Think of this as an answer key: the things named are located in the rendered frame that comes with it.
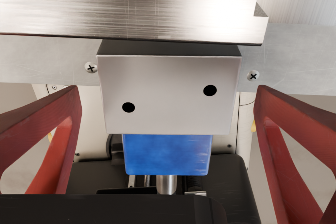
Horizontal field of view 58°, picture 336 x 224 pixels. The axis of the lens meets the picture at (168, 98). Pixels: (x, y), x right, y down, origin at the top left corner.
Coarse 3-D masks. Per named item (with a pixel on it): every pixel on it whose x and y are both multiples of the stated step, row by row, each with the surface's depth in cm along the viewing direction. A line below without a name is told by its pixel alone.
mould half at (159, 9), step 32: (0, 0) 6; (32, 0) 6; (64, 0) 6; (96, 0) 6; (128, 0) 6; (160, 0) 6; (192, 0) 6; (224, 0) 6; (0, 32) 6; (32, 32) 6; (64, 32) 6; (96, 32) 6; (128, 32) 6; (160, 32) 6; (192, 32) 6; (224, 32) 6; (256, 32) 6
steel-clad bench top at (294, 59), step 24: (288, 24) 15; (0, 48) 16; (24, 48) 16; (48, 48) 16; (72, 48) 16; (96, 48) 16; (240, 48) 16; (264, 48) 16; (288, 48) 16; (312, 48) 16; (0, 72) 17; (24, 72) 17; (48, 72) 17; (72, 72) 17; (96, 72) 17; (240, 72) 17; (264, 72) 17; (288, 72) 17; (312, 72) 17
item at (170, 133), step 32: (128, 64) 10; (160, 64) 10; (192, 64) 10; (224, 64) 10; (128, 96) 11; (160, 96) 11; (192, 96) 11; (224, 96) 11; (128, 128) 12; (160, 128) 12; (192, 128) 12; (224, 128) 12; (128, 160) 15; (160, 160) 15; (192, 160) 15; (160, 192) 18
